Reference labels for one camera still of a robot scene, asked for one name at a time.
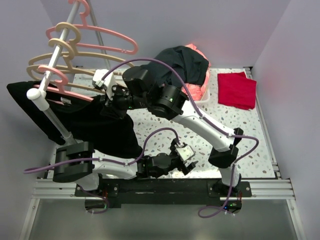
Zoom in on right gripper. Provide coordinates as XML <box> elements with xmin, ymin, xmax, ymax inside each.
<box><xmin>100</xmin><ymin>82</ymin><xmax>150</xmax><ymax>119</ymax></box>

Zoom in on black shorts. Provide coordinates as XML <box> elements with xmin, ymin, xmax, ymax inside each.
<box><xmin>6</xmin><ymin>81</ymin><xmax>142</xmax><ymax>159</ymax></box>

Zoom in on pink hanger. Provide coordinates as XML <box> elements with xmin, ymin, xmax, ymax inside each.
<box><xmin>37</xmin><ymin>64</ymin><xmax>93</xmax><ymax>102</ymax></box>
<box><xmin>45</xmin><ymin>22</ymin><xmax>139</xmax><ymax>55</ymax></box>

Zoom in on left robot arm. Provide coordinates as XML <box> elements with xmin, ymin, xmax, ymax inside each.
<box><xmin>52</xmin><ymin>139</ymin><xmax>198</xmax><ymax>196</ymax></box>

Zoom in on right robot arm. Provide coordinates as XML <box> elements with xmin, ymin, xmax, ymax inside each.
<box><xmin>93</xmin><ymin>66</ymin><xmax>243</xmax><ymax>197</ymax></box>

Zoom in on lower beige hanger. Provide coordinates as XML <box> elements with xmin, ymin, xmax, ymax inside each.
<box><xmin>26</xmin><ymin>38</ymin><xmax>110</xmax><ymax>80</ymax></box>

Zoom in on beige hanger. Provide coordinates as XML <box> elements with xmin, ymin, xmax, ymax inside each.
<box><xmin>45</xmin><ymin>22</ymin><xmax>139</xmax><ymax>71</ymax></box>
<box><xmin>26</xmin><ymin>38</ymin><xmax>110</xmax><ymax>80</ymax></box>

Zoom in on upper beige hanger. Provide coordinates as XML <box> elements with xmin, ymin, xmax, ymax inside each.
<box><xmin>45</xmin><ymin>22</ymin><xmax>139</xmax><ymax>71</ymax></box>

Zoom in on top pink hanger hook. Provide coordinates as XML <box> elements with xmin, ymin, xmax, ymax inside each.
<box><xmin>67</xmin><ymin>0</ymin><xmax>91</xmax><ymax>26</ymax></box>

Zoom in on white plastic basket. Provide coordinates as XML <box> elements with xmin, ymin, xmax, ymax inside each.
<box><xmin>195</xmin><ymin>87</ymin><xmax>211</xmax><ymax>106</ymax></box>

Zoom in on pink garment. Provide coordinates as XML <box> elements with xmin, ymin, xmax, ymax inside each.
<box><xmin>181</xmin><ymin>43</ymin><xmax>211</xmax><ymax>101</ymax></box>

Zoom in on metal clothes rack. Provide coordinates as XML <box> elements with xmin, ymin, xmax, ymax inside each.
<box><xmin>26</xmin><ymin>0</ymin><xmax>137</xmax><ymax>175</ymax></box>

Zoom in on dark teal garment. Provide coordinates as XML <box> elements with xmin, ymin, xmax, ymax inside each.
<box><xmin>141</xmin><ymin>46</ymin><xmax>209</xmax><ymax>88</ymax></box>

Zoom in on red folded cloth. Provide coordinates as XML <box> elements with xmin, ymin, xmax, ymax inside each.
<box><xmin>217</xmin><ymin>72</ymin><xmax>257</xmax><ymax>110</ymax></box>

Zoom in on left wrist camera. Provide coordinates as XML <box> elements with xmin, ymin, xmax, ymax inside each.
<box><xmin>175</xmin><ymin>144</ymin><xmax>195</xmax><ymax>162</ymax></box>

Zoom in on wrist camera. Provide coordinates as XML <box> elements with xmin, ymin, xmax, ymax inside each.
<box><xmin>92</xmin><ymin>69</ymin><xmax>117</xmax><ymax>100</ymax></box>
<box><xmin>175</xmin><ymin>144</ymin><xmax>195</xmax><ymax>162</ymax></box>

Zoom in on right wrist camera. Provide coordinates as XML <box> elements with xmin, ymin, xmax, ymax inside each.
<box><xmin>92</xmin><ymin>69</ymin><xmax>117</xmax><ymax>100</ymax></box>

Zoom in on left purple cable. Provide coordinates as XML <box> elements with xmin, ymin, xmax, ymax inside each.
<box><xmin>23</xmin><ymin>127</ymin><xmax>182</xmax><ymax>175</ymax></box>

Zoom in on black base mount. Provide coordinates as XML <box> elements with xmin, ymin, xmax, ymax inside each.
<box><xmin>74</xmin><ymin>177</ymin><xmax>252</xmax><ymax>211</ymax></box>

